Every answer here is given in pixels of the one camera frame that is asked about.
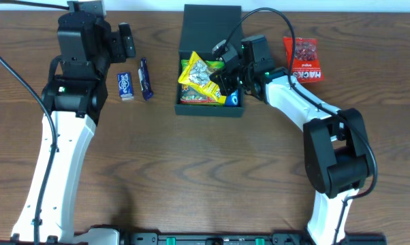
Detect blue Oreo cookie pack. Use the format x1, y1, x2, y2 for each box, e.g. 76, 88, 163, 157
224, 91, 239, 107

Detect yellow Hacks candy bag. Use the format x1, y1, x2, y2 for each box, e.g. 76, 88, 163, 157
178, 51, 226, 104

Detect green gummy candy bag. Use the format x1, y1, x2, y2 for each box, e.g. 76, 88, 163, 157
179, 61, 224, 105

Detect red Hacks candy bag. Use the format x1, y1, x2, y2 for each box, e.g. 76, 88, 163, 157
291, 37, 324, 84

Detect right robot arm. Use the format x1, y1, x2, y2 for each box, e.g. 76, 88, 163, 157
210, 35, 386, 244

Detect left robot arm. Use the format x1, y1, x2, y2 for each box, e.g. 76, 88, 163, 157
9, 10, 135, 244

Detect blue Eclipse mint box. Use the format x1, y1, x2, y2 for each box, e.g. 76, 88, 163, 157
117, 72, 134, 100

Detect dark green open box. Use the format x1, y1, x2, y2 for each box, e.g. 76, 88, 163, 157
174, 4, 245, 118

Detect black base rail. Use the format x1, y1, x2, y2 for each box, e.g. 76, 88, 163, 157
77, 224, 387, 245

